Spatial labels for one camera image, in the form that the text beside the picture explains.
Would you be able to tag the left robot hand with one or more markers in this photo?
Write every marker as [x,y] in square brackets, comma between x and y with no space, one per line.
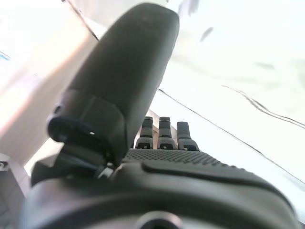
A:
[119,78]

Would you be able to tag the bed with beige bedspread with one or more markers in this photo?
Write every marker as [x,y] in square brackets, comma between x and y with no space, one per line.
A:
[226,59]

